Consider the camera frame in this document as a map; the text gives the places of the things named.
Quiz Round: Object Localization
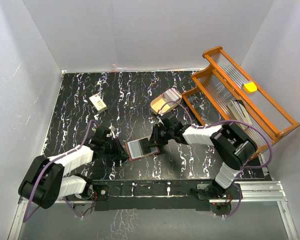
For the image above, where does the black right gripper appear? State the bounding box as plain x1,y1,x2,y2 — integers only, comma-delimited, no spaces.
147,124,174,147

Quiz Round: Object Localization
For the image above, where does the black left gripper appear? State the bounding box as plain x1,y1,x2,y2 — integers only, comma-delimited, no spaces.
101,136,129,161

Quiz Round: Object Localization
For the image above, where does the orange leather card holder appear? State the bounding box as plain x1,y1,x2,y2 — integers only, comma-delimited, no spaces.
125,136,160,162

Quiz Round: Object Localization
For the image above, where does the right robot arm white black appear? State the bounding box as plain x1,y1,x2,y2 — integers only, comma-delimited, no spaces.
147,112,258,199

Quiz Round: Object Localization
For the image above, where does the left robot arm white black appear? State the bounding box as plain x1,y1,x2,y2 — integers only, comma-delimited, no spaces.
18,126,129,209

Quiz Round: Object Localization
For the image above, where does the beige oval plastic tray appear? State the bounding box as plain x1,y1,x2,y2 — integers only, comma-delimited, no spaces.
150,93,182,115

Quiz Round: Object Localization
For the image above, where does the white staples box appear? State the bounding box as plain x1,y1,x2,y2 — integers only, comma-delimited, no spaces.
89,94,108,113

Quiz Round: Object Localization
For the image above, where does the orange wooden tiered rack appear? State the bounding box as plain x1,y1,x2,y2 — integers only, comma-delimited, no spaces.
182,46,300,156

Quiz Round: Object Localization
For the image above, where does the large grey black stapler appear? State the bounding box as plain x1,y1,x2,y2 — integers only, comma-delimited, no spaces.
227,99,252,125

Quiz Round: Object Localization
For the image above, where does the yellow sticky note block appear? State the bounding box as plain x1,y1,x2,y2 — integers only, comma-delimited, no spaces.
243,81,258,94

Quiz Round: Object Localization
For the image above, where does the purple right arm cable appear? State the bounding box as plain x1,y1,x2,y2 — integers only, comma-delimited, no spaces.
158,101,275,218

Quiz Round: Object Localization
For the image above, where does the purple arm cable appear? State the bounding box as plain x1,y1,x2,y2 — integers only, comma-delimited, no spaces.
158,101,275,218
22,119,100,223

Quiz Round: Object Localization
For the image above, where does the black base rail with mounts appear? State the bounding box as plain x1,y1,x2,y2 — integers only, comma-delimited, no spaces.
64,178,243,213

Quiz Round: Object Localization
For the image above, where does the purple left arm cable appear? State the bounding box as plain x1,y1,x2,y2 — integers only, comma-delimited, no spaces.
22,119,100,223

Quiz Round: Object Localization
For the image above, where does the aluminium frame profile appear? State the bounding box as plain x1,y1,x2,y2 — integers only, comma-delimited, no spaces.
9,181,298,240

